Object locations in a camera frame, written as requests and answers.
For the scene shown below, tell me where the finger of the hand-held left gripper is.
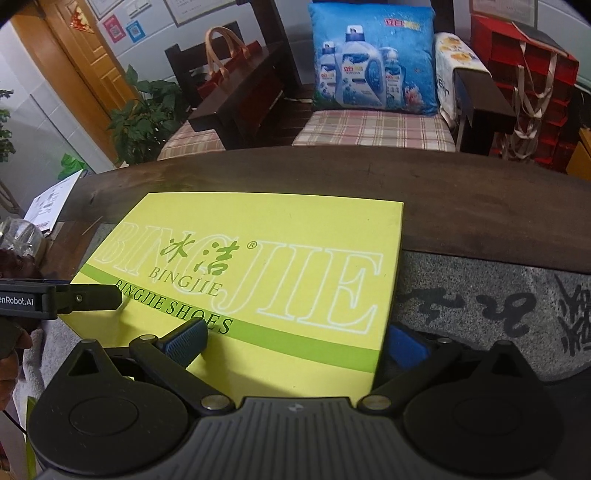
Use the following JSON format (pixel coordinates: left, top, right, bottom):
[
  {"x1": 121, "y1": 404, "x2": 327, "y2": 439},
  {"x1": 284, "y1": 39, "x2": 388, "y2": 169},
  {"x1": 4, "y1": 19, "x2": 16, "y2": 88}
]
[{"x1": 55, "y1": 284, "x2": 123, "y2": 316}]

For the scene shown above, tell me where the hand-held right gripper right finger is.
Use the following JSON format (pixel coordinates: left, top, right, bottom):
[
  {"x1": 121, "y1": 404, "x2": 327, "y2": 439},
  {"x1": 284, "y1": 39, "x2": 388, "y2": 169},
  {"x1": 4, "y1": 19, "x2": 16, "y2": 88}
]
[{"x1": 358, "y1": 325, "x2": 541, "y2": 414}]

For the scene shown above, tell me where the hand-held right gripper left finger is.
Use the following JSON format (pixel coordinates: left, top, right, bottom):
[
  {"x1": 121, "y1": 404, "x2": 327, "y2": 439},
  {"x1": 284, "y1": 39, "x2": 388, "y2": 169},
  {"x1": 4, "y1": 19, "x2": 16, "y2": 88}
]
[{"x1": 67, "y1": 318, "x2": 234, "y2": 414}]

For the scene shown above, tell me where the green shoe box lid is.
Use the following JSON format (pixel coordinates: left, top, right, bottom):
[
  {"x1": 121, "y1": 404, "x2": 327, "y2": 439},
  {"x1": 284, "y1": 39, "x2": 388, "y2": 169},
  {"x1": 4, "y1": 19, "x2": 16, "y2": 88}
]
[{"x1": 69, "y1": 193, "x2": 406, "y2": 401}]

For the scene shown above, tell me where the brown wooden desktop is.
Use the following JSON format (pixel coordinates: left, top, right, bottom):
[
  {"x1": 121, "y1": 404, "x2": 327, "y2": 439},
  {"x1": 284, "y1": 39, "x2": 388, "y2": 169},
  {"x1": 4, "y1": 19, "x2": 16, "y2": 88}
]
[{"x1": 46, "y1": 147, "x2": 591, "y2": 274}]

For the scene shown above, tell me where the person's left hand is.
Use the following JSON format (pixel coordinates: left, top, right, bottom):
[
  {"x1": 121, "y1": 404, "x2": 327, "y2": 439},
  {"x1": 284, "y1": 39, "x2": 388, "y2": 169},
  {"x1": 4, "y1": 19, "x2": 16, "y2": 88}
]
[{"x1": 0, "y1": 319, "x2": 34, "y2": 411}]

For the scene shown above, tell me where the clear plastic container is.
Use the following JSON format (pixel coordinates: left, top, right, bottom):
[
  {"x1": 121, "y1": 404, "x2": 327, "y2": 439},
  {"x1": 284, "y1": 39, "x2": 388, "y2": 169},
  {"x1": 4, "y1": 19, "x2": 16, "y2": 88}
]
[{"x1": 0, "y1": 219, "x2": 49, "y2": 264}]

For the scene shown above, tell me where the white printed carton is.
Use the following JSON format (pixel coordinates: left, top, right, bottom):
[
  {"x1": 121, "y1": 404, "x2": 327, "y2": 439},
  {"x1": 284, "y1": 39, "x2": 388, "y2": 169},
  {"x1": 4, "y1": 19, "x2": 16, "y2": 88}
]
[{"x1": 23, "y1": 170, "x2": 85, "y2": 232}]

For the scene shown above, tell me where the green plastic bag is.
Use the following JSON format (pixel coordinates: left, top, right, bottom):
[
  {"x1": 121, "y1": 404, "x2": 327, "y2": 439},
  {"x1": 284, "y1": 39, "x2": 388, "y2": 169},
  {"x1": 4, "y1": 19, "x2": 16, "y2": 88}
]
[{"x1": 59, "y1": 154, "x2": 89, "y2": 180}]

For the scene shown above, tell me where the tall potted tree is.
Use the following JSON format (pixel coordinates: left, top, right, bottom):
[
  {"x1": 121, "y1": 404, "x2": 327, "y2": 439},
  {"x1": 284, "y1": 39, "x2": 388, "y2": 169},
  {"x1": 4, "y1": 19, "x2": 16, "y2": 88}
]
[{"x1": 0, "y1": 90, "x2": 17, "y2": 162}]

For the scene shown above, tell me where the plaid seat cushion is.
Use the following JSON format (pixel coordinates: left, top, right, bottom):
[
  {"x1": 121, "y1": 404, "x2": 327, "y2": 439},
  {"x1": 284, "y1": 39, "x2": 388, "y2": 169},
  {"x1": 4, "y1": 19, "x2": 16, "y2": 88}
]
[
  {"x1": 292, "y1": 108, "x2": 455, "y2": 152},
  {"x1": 157, "y1": 124, "x2": 227, "y2": 161}
]

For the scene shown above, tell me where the leafy green potted plant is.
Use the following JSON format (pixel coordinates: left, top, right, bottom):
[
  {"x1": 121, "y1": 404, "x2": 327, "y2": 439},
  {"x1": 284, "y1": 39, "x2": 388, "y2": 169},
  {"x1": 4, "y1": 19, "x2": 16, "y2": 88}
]
[{"x1": 108, "y1": 65, "x2": 195, "y2": 167}]

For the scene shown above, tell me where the wooden door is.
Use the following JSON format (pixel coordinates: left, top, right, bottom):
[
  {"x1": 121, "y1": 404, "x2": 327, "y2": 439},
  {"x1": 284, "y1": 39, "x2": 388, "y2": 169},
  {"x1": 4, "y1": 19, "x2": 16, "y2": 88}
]
[{"x1": 9, "y1": 0, "x2": 139, "y2": 162}]

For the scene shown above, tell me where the tan paper package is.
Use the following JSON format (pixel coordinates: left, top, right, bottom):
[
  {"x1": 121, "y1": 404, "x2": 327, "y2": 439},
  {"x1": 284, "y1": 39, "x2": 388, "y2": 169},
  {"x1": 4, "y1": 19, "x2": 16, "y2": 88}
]
[{"x1": 566, "y1": 141, "x2": 591, "y2": 181}]

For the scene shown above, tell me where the red gift bag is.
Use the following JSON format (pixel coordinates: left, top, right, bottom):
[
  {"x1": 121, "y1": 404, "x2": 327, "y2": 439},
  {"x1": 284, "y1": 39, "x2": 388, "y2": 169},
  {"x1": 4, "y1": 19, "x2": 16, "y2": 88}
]
[{"x1": 198, "y1": 27, "x2": 263, "y2": 100}]

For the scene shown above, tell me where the dark carved wooden chair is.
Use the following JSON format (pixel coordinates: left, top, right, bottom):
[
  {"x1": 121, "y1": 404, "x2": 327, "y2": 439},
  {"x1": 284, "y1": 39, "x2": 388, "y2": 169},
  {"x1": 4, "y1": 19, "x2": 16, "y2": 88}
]
[{"x1": 259, "y1": 0, "x2": 515, "y2": 155}]

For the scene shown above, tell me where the red code sticker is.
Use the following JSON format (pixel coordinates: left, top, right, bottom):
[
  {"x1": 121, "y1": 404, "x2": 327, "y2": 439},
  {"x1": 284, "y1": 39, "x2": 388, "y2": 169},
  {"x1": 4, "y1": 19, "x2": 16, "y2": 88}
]
[{"x1": 102, "y1": 14, "x2": 122, "y2": 43}]

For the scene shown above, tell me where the red door ornament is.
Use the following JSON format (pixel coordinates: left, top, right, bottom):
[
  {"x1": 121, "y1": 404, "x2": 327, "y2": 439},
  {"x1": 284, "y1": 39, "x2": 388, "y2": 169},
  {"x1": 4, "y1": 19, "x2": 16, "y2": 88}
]
[{"x1": 69, "y1": 4, "x2": 98, "y2": 33}]

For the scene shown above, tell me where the white printed pillow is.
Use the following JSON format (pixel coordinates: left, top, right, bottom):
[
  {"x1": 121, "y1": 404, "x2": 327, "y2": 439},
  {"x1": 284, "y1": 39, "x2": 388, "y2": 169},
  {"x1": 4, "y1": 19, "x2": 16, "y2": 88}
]
[{"x1": 434, "y1": 31, "x2": 492, "y2": 130}]

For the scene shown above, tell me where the blue printed cushion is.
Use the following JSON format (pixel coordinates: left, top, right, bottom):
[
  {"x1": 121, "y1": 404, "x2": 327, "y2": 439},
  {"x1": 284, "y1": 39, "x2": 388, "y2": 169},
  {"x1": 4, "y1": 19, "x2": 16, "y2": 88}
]
[{"x1": 307, "y1": 4, "x2": 438, "y2": 116}]

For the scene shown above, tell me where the red gift boxes stack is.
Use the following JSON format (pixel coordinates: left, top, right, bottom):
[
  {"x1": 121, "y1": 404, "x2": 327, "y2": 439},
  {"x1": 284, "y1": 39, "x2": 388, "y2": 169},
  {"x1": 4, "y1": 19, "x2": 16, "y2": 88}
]
[{"x1": 471, "y1": 14, "x2": 580, "y2": 174}]

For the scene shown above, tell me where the black notebook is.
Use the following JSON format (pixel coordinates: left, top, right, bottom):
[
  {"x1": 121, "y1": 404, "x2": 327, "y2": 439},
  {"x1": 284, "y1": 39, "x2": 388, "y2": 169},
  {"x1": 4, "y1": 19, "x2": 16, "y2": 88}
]
[{"x1": 515, "y1": 22, "x2": 580, "y2": 63}]

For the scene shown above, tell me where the framed business licence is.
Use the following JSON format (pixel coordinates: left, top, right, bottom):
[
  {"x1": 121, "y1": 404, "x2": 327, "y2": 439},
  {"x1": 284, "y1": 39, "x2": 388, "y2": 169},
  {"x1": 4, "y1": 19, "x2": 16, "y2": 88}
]
[{"x1": 468, "y1": 0, "x2": 539, "y2": 28}]

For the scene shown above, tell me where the framed wall certificate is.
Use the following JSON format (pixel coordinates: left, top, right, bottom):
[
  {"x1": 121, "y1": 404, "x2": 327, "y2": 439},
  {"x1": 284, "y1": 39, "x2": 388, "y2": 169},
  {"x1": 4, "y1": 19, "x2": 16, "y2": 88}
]
[
  {"x1": 90, "y1": 0, "x2": 127, "y2": 17},
  {"x1": 161, "y1": 0, "x2": 208, "y2": 26}
]

